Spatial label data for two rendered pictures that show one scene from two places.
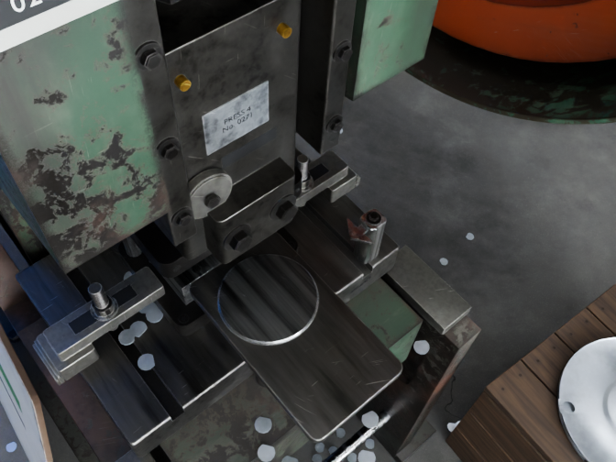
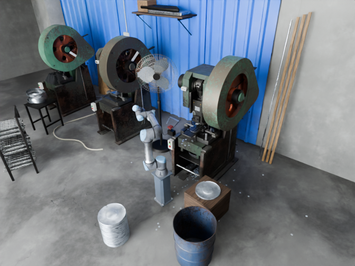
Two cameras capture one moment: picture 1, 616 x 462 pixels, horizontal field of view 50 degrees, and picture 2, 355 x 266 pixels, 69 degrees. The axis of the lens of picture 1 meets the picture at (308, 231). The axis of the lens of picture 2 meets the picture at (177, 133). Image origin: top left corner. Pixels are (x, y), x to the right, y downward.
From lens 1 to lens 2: 2.92 m
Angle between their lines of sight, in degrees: 61
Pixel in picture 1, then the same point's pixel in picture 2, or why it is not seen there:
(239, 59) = (197, 104)
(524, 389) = (206, 178)
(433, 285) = (206, 148)
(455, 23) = not seen: hidden behind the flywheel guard
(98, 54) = (187, 94)
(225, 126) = (196, 108)
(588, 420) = (204, 184)
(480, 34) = not seen: hidden behind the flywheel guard
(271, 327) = (192, 130)
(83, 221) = (184, 103)
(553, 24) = not seen: hidden behind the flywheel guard
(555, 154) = (282, 210)
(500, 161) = (272, 200)
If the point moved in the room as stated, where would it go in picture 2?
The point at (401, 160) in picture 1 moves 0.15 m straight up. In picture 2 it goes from (261, 184) to (263, 176)
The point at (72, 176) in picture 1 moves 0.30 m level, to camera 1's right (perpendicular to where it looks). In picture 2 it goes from (184, 100) to (188, 111)
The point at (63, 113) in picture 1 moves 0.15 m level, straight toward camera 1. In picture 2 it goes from (185, 96) to (175, 99)
